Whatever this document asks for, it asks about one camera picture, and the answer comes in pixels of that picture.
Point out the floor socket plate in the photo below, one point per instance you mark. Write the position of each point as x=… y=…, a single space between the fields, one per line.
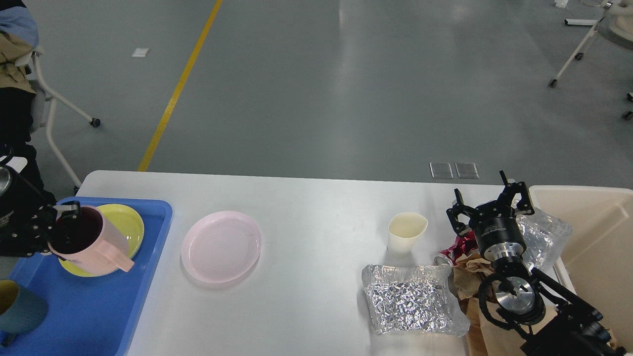
x=467 y=170
x=441 y=170

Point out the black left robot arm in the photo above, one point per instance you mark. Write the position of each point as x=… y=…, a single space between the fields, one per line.
x=15 y=187

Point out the crumpled foil container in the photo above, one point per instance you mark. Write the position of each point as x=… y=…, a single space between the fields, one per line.
x=545 y=238

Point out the white chair left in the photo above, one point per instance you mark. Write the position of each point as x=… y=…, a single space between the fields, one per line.
x=44 y=108

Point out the flat aluminium foil tray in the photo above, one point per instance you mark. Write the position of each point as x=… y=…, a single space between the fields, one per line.
x=412 y=300

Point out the cream paper cup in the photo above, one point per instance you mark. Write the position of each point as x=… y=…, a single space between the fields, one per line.
x=404 y=230

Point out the floor socket plate left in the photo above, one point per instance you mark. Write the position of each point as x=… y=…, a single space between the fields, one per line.
x=441 y=170

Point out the blue plastic tray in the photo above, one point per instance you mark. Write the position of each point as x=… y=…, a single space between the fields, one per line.
x=92 y=316

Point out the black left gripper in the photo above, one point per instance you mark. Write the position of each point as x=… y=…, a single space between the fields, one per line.
x=18 y=238

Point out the brown paper bag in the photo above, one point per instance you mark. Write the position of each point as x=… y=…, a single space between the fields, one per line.
x=483 y=338

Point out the pink plate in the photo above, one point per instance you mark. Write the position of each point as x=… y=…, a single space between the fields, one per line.
x=221 y=247

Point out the floor socket plate right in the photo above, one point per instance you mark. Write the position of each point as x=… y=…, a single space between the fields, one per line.
x=467 y=170

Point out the pink mug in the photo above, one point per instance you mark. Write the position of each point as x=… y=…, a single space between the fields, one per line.
x=91 y=242

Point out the crushed red can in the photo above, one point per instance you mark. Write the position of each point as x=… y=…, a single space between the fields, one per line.
x=462 y=246

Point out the beige plastic bin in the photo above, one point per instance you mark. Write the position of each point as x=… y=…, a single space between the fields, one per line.
x=596 y=262

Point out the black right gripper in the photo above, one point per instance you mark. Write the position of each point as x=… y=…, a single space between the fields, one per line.
x=496 y=231

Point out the seated person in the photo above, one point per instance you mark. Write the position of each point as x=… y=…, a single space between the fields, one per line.
x=18 y=37

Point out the teal mug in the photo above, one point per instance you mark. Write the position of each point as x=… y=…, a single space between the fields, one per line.
x=21 y=310

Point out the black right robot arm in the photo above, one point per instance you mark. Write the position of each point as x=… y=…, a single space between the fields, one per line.
x=551 y=319

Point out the yellow plate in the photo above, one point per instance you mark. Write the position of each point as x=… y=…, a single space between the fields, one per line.
x=129 y=223

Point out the white side table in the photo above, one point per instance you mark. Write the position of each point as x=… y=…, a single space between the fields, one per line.
x=18 y=163

